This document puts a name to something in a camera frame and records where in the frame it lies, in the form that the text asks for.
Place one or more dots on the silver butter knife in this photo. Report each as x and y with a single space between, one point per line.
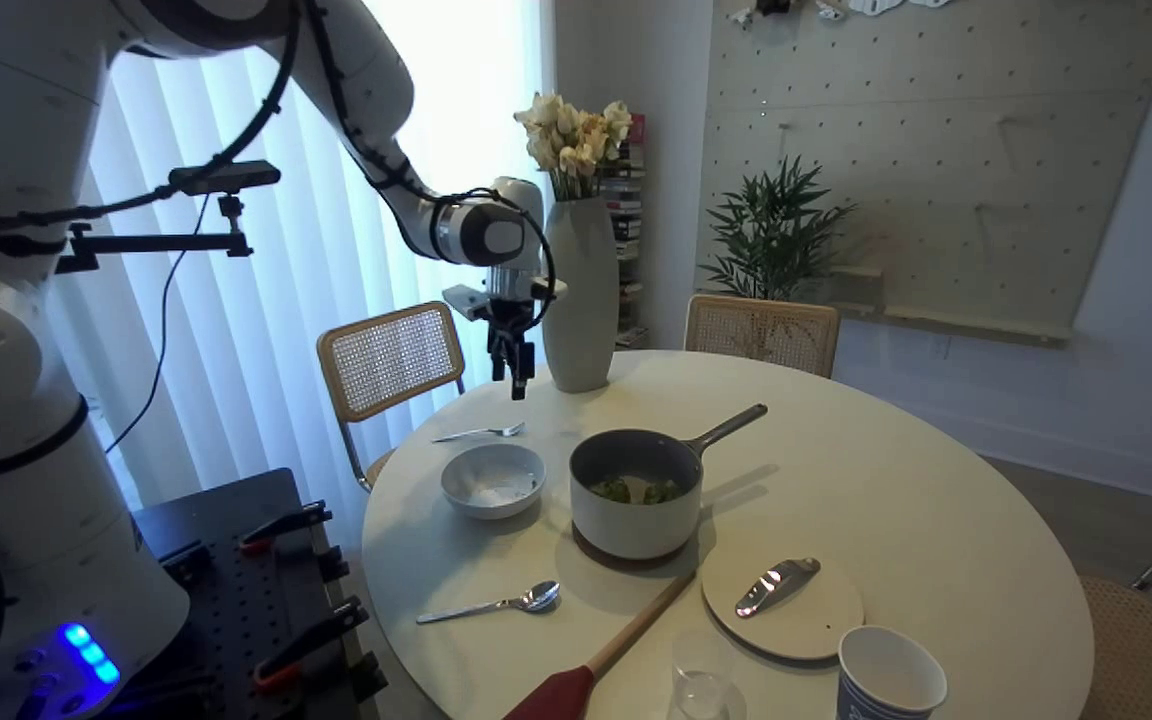
775 584

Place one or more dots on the dark round trivet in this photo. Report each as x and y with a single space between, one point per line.
629 567

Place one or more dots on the white bowl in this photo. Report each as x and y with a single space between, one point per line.
489 482

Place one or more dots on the white sheer curtain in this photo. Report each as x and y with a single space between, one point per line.
268 363

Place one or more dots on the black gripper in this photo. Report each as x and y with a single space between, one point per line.
512 321

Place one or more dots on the cream flower bouquet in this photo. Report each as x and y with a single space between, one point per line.
579 141

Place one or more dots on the narrow book shelf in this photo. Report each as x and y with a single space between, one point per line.
629 243

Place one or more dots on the silver fork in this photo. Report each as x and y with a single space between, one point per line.
477 435

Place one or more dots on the green potted plant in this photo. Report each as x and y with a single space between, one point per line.
771 235

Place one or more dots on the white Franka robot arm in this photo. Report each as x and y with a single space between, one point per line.
16 465

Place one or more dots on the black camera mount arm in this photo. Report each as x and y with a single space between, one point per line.
139 244

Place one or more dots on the clear drinking glass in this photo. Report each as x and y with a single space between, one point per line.
702 692

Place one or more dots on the grey ribbed vase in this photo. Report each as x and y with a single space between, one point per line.
579 300

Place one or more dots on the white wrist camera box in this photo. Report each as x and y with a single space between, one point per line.
464 300

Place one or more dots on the black perforated side table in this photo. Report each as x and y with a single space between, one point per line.
237 584

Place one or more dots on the black stereo camera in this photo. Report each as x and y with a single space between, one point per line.
221 179

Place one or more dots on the beige wall pegboard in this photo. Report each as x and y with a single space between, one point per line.
976 147

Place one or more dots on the silver spoon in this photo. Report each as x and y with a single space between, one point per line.
537 596

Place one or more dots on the blue and white cup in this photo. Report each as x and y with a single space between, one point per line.
891 675

